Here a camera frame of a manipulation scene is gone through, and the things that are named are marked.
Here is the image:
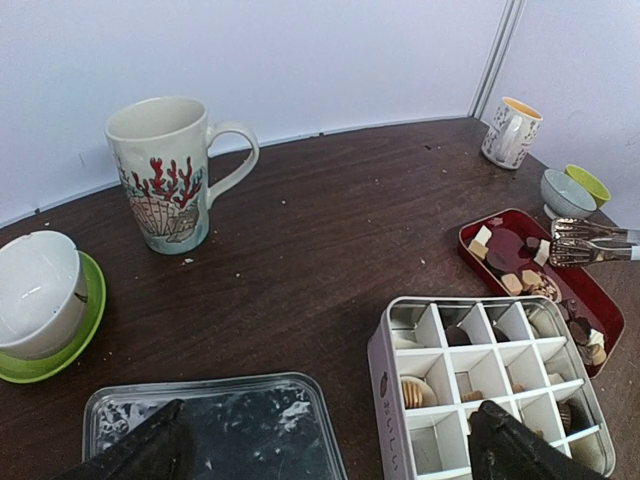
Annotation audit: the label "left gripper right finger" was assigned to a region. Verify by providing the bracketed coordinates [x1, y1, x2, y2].
[468, 400, 603, 480]

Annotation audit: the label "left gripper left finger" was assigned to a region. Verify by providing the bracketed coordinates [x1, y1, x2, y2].
[57, 399, 196, 480]

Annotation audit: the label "lilac bunny tin lid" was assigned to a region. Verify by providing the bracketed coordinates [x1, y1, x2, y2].
[82, 372, 347, 479]

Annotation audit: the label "lilac tin box with dividers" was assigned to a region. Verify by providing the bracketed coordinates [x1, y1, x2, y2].
[368, 296, 616, 479]

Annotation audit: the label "red chocolate tray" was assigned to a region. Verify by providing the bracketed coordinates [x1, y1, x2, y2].
[458, 208, 625, 378]

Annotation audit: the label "white metal tongs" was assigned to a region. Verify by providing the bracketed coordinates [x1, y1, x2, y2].
[549, 218, 639, 268]

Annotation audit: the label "green saucer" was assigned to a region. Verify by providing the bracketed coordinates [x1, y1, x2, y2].
[1, 251, 107, 384]

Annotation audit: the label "white bowl on saucer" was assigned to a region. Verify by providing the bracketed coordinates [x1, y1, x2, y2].
[1, 230, 88, 360]

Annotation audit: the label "blue spiral patterned bowl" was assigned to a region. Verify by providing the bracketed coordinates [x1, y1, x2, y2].
[540, 169, 597, 219]

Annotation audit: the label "yellow green small bowl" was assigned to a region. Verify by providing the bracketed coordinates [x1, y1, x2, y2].
[565, 164, 611, 208]

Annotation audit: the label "tall floral mug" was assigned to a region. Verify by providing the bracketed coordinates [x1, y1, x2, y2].
[105, 96, 260, 255]

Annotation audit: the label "white mug yellow inside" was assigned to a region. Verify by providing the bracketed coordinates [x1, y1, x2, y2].
[481, 97, 543, 170]

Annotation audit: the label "right aluminium frame post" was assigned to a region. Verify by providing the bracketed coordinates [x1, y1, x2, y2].
[468, 0, 526, 119]

